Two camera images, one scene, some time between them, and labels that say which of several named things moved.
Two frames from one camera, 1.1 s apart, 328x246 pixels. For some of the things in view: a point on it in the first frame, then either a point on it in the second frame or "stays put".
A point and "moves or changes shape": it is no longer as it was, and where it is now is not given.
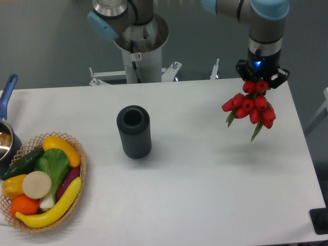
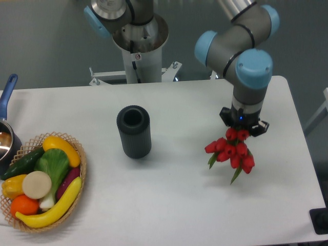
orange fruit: x=24 y=205 stays put
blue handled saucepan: x=9 y=145 stays put
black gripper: x=263 y=66 -> x=241 y=120
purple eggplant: x=72 y=173 stays put
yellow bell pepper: x=12 y=186 stays put
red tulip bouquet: x=253 y=104 moves or changes shape
